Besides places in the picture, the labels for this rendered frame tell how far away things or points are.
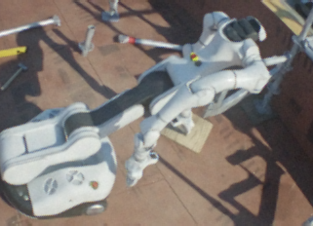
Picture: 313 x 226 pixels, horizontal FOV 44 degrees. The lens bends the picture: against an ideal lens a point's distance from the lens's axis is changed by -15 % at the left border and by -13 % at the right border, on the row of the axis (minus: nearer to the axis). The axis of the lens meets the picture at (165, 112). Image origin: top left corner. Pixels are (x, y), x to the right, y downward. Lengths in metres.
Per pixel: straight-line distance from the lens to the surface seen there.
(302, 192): 3.09
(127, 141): 2.75
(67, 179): 2.06
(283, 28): 3.28
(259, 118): 3.31
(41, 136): 2.11
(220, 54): 1.98
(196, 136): 2.92
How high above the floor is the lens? 2.06
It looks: 43 degrees down
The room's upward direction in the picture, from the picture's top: 24 degrees clockwise
